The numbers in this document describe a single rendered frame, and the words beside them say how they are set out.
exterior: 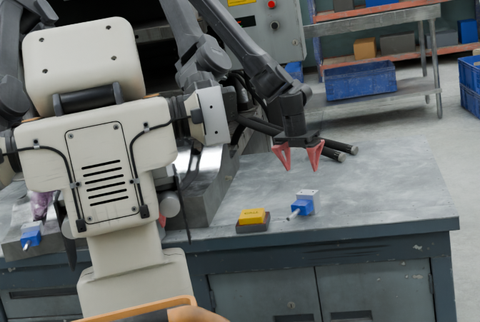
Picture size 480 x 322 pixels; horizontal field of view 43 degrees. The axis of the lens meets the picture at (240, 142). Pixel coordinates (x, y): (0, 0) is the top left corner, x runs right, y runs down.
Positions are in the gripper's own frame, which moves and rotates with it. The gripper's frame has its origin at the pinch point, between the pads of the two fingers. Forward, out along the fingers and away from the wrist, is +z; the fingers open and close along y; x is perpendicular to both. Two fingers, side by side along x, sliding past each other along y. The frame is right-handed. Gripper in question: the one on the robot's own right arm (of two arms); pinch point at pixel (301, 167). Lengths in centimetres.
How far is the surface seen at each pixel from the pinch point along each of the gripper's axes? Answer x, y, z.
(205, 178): 0.5, 31.6, 4.0
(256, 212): 9.9, 9.5, 8.8
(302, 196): 0.8, 0.6, 7.8
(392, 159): -42.5, -7.8, 12.7
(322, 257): 4.0, -4.3, 23.0
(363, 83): -352, 132, 56
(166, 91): -49, 83, -12
